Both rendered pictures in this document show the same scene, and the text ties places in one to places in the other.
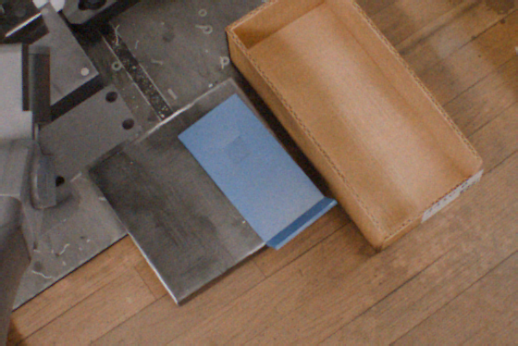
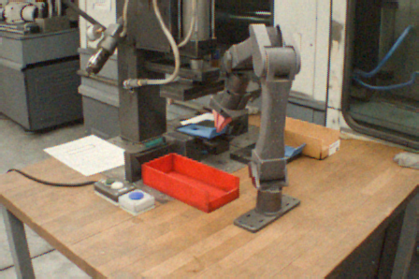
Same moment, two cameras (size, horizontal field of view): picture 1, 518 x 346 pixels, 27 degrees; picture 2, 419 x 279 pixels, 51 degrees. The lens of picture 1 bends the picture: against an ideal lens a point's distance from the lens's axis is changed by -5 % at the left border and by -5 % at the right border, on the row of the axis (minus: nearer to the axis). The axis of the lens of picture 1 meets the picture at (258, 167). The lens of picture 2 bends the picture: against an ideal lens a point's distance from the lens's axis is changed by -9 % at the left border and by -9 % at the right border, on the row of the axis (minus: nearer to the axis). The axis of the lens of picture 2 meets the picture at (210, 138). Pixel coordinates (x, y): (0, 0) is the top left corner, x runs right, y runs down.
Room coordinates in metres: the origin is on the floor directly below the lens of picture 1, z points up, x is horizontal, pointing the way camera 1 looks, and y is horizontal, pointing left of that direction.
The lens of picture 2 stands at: (-0.90, 0.71, 1.48)
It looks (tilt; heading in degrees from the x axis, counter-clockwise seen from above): 20 degrees down; 339
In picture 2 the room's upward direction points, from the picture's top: straight up
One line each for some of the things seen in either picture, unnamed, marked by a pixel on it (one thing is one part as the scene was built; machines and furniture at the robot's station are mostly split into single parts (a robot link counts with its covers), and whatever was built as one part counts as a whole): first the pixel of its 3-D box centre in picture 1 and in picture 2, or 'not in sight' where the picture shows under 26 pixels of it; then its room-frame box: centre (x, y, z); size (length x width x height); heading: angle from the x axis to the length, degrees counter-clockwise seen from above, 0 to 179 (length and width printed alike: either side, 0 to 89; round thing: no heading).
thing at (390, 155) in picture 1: (355, 105); (299, 137); (0.40, -0.10, 0.93); 0.25 x 0.13 x 0.08; 27
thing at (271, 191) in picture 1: (255, 168); (280, 145); (0.35, 0.00, 0.93); 0.15 x 0.07 x 0.03; 31
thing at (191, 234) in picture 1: (204, 190); (267, 154); (0.35, 0.05, 0.91); 0.17 x 0.16 x 0.02; 117
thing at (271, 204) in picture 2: not in sight; (268, 199); (0.02, 0.21, 0.94); 0.20 x 0.07 x 0.08; 117
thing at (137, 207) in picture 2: not in sight; (137, 206); (0.17, 0.51, 0.90); 0.07 x 0.07 x 0.06; 27
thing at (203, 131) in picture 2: not in sight; (201, 126); (0.41, 0.24, 1.00); 0.15 x 0.07 x 0.03; 27
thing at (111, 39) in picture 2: not in sight; (108, 44); (0.65, 0.49, 1.25); 0.19 x 0.07 x 0.19; 117
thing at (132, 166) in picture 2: not in sight; (136, 164); (0.34, 0.47, 0.95); 0.06 x 0.03 x 0.09; 117
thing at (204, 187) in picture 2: not in sight; (189, 181); (0.21, 0.35, 0.93); 0.25 x 0.12 x 0.06; 27
